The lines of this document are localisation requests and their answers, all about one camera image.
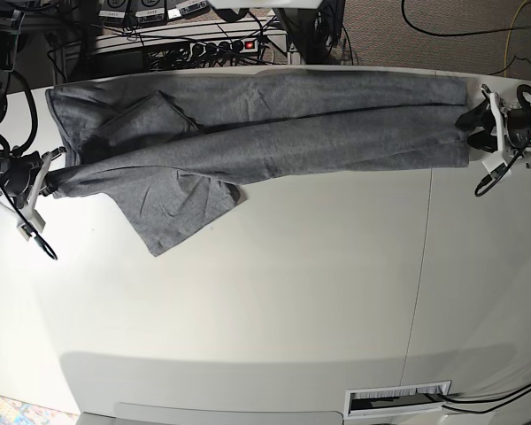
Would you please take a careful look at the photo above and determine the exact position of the black cable on carpet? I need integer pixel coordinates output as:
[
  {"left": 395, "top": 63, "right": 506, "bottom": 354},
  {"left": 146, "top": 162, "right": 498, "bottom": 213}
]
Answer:
[{"left": 400, "top": 0, "right": 531, "bottom": 36}]

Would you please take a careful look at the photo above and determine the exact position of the black cable pair on table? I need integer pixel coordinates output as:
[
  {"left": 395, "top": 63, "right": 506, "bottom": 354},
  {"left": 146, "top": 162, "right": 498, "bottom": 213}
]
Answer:
[{"left": 440, "top": 376, "right": 531, "bottom": 414}]

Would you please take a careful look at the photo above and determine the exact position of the black power strip red switch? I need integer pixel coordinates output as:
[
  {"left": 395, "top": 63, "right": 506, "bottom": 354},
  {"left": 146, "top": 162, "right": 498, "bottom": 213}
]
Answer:
[{"left": 189, "top": 39, "right": 259, "bottom": 58}]

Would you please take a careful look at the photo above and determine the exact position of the grey T-shirt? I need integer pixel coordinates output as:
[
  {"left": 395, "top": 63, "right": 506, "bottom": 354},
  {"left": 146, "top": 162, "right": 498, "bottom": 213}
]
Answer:
[{"left": 45, "top": 72, "right": 469, "bottom": 256}]

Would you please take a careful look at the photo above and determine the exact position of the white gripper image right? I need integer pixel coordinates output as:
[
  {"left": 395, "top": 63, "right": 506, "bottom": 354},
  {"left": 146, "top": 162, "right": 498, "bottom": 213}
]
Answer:
[{"left": 455, "top": 84, "right": 531, "bottom": 177}]

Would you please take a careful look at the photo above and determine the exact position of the white cable grommet tray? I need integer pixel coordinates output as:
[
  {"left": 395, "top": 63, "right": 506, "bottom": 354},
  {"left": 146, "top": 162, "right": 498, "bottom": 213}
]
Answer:
[{"left": 343, "top": 381, "right": 451, "bottom": 420}]

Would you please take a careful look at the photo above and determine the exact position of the grey table leg column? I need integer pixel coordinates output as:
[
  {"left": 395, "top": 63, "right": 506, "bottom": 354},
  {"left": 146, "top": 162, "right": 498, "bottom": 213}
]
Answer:
[{"left": 274, "top": 8, "right": 302, "bottom": 66}]

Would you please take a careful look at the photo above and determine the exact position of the yellow cable on carpet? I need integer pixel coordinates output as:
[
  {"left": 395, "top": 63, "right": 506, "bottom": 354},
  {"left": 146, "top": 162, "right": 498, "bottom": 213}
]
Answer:
[{"left": 502, "top": 0, "right": 531, "bottom": 76}]

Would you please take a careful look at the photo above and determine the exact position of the black camera cable image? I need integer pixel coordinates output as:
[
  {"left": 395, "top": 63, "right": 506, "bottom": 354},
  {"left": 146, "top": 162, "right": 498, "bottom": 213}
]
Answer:
[
  {"left": 0, "top": 70, "right": 65, "bottom": 260},
  {"left": 474, "top": 151, "right": 522, "bottom": 197}
]

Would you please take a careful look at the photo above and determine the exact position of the black camera cable image right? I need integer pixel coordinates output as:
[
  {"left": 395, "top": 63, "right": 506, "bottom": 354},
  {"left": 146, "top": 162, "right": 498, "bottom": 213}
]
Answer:
[{"left": 474, "top": 151, "right": 522, "bottom": 197}]

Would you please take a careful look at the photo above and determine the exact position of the black camera cable image left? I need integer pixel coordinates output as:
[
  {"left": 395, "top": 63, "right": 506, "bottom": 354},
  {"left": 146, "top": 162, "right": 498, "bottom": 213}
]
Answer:
[{"left": 0, "top": 70, "right": 65, "bottom": 260}]

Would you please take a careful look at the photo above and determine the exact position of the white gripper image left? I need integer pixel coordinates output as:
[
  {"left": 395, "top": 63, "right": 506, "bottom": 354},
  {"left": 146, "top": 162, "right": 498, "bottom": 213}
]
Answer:
[{"left": 0, "top": 148, "right": 69, "bottom": 240}]

